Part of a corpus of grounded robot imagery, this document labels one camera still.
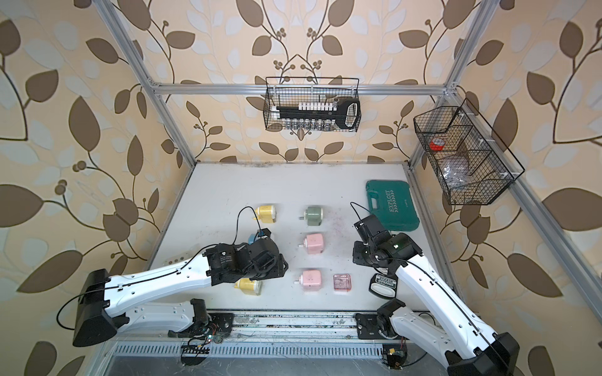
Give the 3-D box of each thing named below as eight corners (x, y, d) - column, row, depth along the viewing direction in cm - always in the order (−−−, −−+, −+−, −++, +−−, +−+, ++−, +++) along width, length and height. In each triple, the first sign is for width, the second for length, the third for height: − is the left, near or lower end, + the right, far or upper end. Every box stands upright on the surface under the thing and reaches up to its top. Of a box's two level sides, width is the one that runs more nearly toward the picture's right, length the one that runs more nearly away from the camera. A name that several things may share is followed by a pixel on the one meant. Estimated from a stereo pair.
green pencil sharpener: (301, 223, 101) (301, 213, 94) (305, 214, 104) (305, 203, 98) (320, 228, 99) (320, 218, 93) (323, 218, 102) (324, 208, 96)
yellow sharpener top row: (257, 224, 101) (253, 213, 94) (258, 216, 103) (255, 205, 97) (275, 224, 101) (273, 213, 94) (276, 216, 103) (274, 205, 97)
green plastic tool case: (373, 231, 99) (377, 223, 94) (365, 188, 115) (368, 179, 109) (418, 231, 99) (424, 223, 94) (403, 188, 115) (408, 179, 109)
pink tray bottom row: (334, 291, 83) (334, 289, 82) (333, 275, 87) (333, 273, 85) (351, 291, 83) (352, 289, 82) (349, 275, 87) (350, 273, 85)
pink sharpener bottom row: (295, 293, 83) (294, 286, 77) (295, 277, 86) (294, 270, 80) (321, 293, 83) (322, 286, 77) (320, 277, 86) (321, 270, 80)
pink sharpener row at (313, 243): (298, 254, 91) (298, 247, 86) (299, 241, 95) (298, 233, 90) (323, 254, 91) (324, 246, 86) (322, 241, 95) (323, 233, 90)
